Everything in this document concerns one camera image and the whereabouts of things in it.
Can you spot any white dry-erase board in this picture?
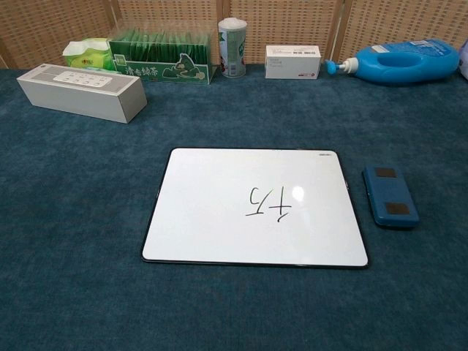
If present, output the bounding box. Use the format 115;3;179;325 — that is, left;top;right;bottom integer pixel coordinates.
140;147;369;270

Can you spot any blue pump detergent bottle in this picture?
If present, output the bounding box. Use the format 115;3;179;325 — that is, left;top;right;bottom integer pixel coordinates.
325;40;460;87

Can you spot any small white cardboard box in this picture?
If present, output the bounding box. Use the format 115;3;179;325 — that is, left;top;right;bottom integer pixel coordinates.
265;45;322;80

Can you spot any blue whiteboard eraser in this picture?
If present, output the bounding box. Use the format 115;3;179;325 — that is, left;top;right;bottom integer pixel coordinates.
361;165;420;230

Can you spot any teal table carpet mat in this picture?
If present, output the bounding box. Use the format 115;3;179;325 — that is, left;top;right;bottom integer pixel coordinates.
0;65;468;351

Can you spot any clear green tea bag box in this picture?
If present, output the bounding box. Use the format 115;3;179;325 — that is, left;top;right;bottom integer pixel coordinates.
108;27;214;86

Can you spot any green open tissue pack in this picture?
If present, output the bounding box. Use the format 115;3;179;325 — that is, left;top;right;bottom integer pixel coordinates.
61;37;115;71

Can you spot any pale blue tissue pack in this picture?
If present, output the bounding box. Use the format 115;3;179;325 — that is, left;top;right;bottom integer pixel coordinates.
458;46;468;80

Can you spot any woven bamboo folding screen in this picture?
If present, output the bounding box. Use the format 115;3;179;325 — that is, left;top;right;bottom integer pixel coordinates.
0;0;468;70

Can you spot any long white speaker box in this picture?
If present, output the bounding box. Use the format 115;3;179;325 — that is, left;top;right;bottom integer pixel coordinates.
16;64;148;126

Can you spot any cylindrical can with white lid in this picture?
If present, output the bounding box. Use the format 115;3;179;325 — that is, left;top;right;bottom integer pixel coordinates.
218;17;249;78

